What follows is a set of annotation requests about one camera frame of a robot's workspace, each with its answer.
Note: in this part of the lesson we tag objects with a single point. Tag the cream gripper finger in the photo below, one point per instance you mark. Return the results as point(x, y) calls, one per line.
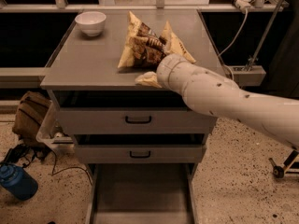
point(148, 79)

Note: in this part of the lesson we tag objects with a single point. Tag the brown chip bag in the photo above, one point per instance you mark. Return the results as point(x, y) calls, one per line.
point(144, 49)

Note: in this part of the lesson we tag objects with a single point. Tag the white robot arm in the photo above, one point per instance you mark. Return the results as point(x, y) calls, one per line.
point(206, 92)

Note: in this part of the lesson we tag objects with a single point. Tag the grey drawer cabinet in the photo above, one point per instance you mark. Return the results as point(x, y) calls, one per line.
point(84, 63)

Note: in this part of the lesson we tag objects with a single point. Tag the top grey drawer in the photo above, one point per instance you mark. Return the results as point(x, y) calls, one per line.
point(127, 112)

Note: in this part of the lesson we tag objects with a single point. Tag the middle grey drawer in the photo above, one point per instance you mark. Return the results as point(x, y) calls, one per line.
point(140, 148)

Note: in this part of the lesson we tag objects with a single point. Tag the bottom grey open drawer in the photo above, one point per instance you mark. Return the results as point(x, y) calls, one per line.
point(142, 194)

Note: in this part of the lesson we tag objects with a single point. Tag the white ceramic bowl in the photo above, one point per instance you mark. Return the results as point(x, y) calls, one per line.
point(91, 23)

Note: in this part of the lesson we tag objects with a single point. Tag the clear plastic bin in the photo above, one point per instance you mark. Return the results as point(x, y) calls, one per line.
point(52, 134)

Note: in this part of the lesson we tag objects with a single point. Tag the brown backpack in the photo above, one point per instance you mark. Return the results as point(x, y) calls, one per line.
point(30, 114)

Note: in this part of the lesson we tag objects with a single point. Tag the metal tripod pole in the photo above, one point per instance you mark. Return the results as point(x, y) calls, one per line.
point(253, 59)

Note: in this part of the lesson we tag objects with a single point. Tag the black wheeled stand base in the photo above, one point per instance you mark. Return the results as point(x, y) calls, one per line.
point(290, 166)

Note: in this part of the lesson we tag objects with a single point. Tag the blue water jug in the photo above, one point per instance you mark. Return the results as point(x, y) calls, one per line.
point(17, 181)

